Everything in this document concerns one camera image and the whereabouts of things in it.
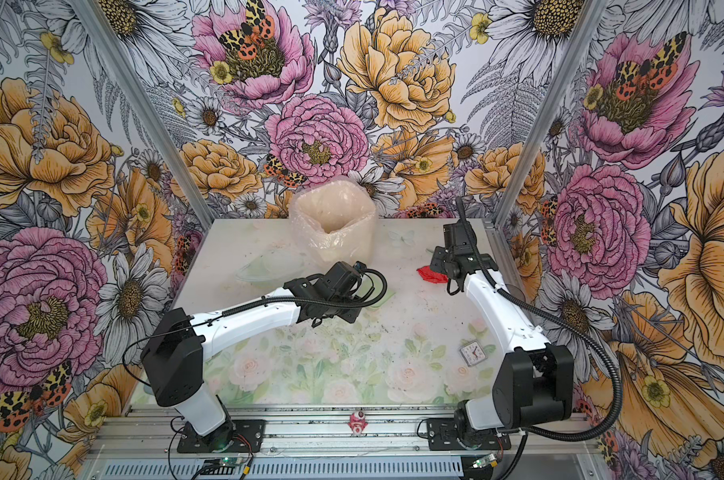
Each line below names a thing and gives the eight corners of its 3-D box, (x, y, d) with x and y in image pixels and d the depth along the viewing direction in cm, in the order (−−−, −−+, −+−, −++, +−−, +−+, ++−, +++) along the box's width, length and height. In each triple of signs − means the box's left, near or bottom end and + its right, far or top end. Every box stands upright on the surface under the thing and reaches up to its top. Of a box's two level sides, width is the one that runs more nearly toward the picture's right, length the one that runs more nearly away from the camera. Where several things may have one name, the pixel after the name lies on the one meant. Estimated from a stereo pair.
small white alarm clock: (467, 367, 88) (470, 363, 86) (458, 350, 91) (461, 346, 89) (485, 360, 89) (488, 357, 87) (476, 344, 92) (478, 340, 90)
